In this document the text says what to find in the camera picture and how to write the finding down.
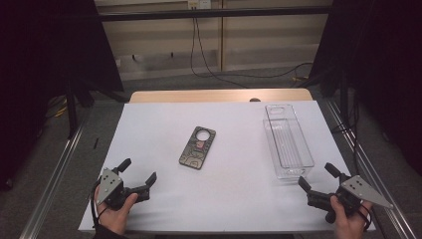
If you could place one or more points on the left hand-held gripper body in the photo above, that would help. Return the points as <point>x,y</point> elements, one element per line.
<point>111,186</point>

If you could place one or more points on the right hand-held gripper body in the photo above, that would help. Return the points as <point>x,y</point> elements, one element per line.
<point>355,194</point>

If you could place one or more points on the clear plastic storage box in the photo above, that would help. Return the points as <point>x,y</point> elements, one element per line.
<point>288,146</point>

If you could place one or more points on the dark patterned phone case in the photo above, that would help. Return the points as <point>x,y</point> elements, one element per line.
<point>197,147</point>

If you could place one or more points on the person's left hand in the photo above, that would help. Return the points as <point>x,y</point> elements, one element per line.
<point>114,217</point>

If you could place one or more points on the person's right hand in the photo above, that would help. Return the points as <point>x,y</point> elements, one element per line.
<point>348,225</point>

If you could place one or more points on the small black floor object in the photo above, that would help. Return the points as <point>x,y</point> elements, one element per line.
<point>96,143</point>

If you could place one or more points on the black stand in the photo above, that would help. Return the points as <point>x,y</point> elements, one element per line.
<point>345,103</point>
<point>71,109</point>

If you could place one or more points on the white table board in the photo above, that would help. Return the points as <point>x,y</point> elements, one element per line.
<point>232,199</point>

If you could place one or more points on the dark round table grommet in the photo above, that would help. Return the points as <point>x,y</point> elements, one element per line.
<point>254,99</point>

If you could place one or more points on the light wooden table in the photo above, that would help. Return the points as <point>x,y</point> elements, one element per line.
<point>199,95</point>

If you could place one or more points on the black curtain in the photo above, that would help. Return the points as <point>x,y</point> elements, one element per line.
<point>40,66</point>
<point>381,66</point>

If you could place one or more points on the black horizontal metal bar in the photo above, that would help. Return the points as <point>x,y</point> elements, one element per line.
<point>205,13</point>

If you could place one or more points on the metal floor rail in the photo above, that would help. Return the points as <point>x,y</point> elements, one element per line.
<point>49,189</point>
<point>378,181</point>

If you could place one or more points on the white wall outlet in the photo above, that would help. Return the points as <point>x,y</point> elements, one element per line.
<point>199,4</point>

